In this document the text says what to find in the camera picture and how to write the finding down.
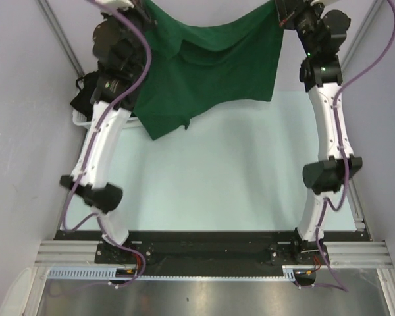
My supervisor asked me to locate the green t shirt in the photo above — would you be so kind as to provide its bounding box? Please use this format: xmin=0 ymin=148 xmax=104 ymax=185
xmin=134 ymin=1 xmax=284 ymax=140

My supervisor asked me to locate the black t shirt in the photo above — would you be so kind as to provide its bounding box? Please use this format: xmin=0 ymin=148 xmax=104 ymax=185
xmin=70 ymin=71 xmax=99 ymax=121

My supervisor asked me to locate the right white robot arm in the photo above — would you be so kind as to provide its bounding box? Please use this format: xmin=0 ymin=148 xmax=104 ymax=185
xmin=275 ymin=1 xmax=363 ymax=264

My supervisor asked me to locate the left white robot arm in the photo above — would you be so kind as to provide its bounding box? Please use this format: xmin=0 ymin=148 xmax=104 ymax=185
xmin=60 ymin=1 xmax=155 ymax=263

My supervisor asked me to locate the white plastic laundry basket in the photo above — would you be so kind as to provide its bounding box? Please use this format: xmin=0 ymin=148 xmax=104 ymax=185
xmin=72 ymin=109 xmax=142 ymax=130

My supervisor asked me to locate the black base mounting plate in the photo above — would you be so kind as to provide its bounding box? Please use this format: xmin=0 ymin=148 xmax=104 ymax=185
xmin=54 ymin=230 xmax=370 ymax=286

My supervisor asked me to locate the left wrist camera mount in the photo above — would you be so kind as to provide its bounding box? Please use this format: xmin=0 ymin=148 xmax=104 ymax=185
xmin=96 ymin=0 xmax=136 ymax=10

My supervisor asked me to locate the right aluminium corner post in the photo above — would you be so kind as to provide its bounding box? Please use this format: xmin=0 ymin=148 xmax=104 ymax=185
xmin=338 ymin=0 xmax=392 ymax=99

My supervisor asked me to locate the aluminium corner post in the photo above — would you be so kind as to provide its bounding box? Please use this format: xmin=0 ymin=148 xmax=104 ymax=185
xmin=35 ymin=0 xmax=84 ymax=77
xmin=338 ymin=0 xmax=392 ymax=99

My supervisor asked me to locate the left aluminium corner post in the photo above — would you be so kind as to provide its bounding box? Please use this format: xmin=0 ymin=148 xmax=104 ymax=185
xmin=35 ymin=0 xmax=84 ymax=77

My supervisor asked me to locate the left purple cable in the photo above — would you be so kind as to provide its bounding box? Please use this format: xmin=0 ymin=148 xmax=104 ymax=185
xmin=59 ymin=0 xmax=148 ymax=292

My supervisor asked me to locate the white cable duct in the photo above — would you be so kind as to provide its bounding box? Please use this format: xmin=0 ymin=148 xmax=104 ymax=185
xmin=47 ymin=265 xmax=299 ymax=282

